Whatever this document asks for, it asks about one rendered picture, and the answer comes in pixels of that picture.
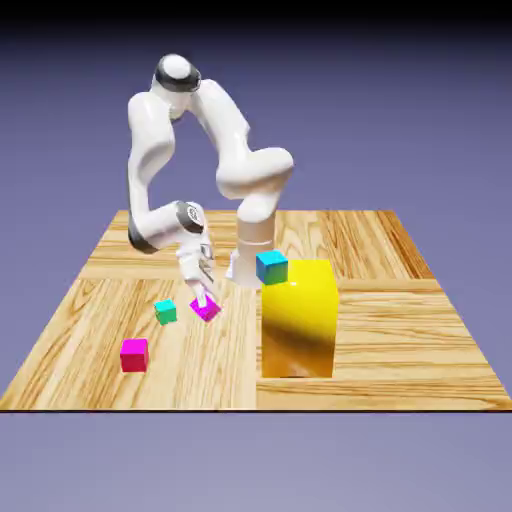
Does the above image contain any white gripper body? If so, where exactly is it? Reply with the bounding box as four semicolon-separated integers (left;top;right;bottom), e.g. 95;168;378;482
176;244;216;296

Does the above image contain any small magenta cube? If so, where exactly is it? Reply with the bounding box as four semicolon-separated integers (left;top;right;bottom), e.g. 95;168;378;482
189;294;222;323

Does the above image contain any small green cube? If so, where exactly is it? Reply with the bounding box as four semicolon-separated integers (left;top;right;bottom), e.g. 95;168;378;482
153;298;178;326

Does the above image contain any small blue cube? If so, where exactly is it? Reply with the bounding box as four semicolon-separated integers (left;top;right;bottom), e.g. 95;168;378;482
255;249;290;286

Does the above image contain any small pink cube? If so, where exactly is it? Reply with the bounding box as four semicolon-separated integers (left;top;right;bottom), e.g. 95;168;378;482
119;338;150;374

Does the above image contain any large yellow box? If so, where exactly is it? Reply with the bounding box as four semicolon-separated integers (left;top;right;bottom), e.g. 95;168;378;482
260;258;340;379

